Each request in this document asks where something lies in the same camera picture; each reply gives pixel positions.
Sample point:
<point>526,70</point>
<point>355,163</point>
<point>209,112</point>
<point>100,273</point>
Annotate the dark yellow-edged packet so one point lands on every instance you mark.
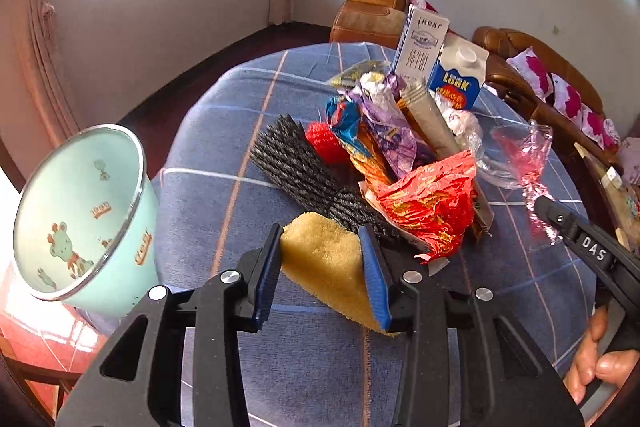
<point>350,74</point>

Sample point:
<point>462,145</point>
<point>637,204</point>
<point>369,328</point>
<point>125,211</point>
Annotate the blue orange snack wrapper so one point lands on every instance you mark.
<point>350,132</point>

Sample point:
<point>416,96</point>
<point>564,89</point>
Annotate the black foam net sleeve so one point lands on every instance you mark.
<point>295,162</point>

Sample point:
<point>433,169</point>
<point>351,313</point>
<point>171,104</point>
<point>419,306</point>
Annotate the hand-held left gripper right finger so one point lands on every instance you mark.
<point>377,279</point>

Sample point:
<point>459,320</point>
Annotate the blue plaid tablecloth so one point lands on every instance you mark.
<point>225,197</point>

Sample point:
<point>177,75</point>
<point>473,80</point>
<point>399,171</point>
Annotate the clear plastic bag red print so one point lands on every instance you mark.
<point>525,157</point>

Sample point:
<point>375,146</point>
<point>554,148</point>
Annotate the wooden chair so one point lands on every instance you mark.
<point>30,379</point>

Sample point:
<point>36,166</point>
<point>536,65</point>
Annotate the tall white milk carton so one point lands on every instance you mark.
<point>417,52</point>

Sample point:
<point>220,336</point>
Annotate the purple snack wrapper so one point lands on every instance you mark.
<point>395,137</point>

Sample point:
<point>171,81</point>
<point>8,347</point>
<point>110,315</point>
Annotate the beige stick packet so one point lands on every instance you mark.
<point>430,117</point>

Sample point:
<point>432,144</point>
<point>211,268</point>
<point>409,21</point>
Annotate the pink curtain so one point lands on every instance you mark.
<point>45,57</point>

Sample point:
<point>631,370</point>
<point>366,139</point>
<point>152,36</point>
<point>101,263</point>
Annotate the red foam net sleeve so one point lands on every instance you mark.
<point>320,142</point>

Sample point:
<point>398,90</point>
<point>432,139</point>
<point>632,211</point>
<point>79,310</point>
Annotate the red crumpled snack wrapper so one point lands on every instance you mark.
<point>425,207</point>

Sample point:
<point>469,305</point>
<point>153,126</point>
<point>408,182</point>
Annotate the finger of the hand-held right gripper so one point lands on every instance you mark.
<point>552,214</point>

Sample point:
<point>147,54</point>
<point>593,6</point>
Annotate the person's right hand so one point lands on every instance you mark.
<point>615,364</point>

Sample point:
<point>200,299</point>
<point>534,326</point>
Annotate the mint green cartoon bin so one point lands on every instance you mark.
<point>75,207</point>

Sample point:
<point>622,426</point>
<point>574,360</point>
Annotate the brown leather armchair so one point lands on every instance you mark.
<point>370,2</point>

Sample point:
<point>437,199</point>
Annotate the blue white gable carton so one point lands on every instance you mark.
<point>455,77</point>

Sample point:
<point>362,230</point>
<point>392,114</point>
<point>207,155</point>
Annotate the brown leather sofa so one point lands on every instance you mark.
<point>510,67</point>

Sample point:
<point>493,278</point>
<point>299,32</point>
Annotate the yellow sponge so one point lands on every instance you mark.
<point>325,262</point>

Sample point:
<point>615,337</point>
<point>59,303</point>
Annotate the pink white pillow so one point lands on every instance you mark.
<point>530,74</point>
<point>585,117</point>
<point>417,2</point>

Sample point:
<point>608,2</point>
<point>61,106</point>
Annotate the crumpled clear plastic bag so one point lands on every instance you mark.
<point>462,124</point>

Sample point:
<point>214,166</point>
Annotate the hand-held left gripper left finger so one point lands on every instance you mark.
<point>267,274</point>

